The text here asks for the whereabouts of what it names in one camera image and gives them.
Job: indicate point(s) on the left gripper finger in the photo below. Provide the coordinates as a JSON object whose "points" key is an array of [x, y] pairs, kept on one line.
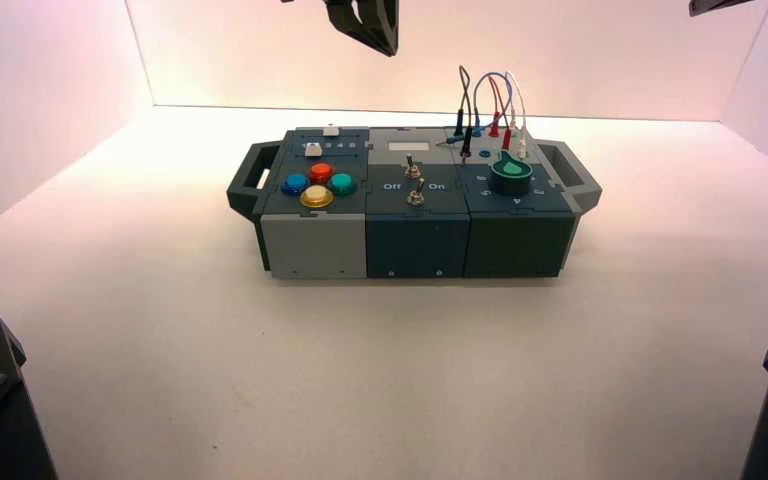
{"points": [[347, 20], [384, 20]]}

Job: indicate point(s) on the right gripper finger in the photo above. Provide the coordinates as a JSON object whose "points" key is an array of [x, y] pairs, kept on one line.
{"points": [[715, 5]]}

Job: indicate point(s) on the red push button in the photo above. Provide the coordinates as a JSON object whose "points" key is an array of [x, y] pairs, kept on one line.
{"points": [[321, 173]]}

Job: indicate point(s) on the green push button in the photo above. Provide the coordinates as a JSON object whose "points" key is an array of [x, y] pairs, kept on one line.
{"points": [[342, 184]]}

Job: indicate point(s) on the blue push button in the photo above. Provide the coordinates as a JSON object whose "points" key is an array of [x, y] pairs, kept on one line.
{"points": [[296, 184]]}

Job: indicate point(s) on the yellow push button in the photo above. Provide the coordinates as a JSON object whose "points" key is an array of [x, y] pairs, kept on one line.
{"points": [[316, 197]]}

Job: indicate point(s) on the white slider knob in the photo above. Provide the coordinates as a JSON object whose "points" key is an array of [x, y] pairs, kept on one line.
{"points": [[331, 130], [312, 150]]}

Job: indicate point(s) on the green rotary knob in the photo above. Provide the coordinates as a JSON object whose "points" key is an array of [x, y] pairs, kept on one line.
{"points": [[511, 177]]}

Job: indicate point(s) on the dark blue grey control box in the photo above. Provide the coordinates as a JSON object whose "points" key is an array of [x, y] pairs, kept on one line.
{"points": [[417, 242]]}

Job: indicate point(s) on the metal toggle switch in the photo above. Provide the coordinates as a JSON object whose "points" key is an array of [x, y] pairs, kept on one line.
{"points": [[415, 196], [412, 168]]}

